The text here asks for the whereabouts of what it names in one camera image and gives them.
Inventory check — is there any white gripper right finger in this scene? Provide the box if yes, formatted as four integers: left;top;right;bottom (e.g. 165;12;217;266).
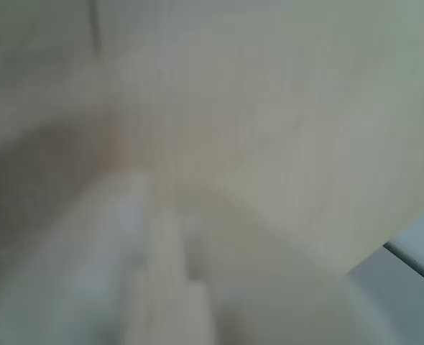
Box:
175;186;392;345

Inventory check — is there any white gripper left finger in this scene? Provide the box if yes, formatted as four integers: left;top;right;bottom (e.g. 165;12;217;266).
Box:
59;171;184;345

